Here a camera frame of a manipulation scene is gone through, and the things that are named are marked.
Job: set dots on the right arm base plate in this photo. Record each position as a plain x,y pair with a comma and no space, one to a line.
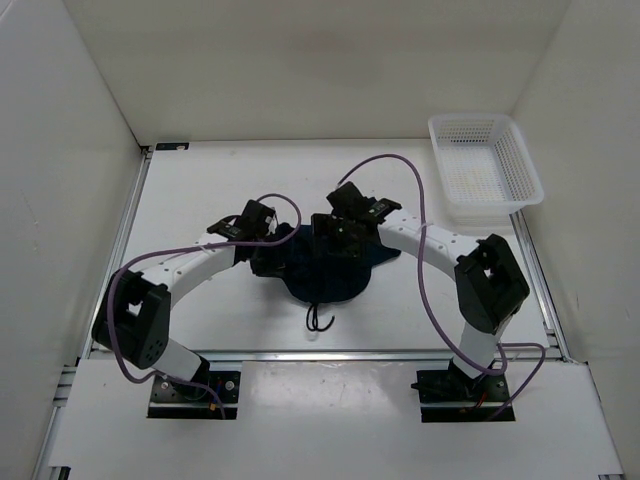
444,397

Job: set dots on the white plastic mesh basket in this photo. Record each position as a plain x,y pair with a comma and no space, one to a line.
484,164

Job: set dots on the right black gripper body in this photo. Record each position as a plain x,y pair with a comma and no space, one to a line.
342,240

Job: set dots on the navy blue shorts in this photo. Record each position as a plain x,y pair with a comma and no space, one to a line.
317,279

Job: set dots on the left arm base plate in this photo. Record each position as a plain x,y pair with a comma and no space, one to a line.
173,401

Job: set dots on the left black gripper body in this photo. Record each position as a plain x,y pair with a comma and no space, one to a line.
265,260

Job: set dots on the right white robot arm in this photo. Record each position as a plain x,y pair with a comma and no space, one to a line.
490,285

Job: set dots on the white front cover board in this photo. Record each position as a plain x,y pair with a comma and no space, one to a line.
333,421

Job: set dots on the aluminium rail front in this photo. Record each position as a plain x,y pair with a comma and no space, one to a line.
328,355

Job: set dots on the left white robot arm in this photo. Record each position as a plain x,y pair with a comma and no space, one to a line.
134,316

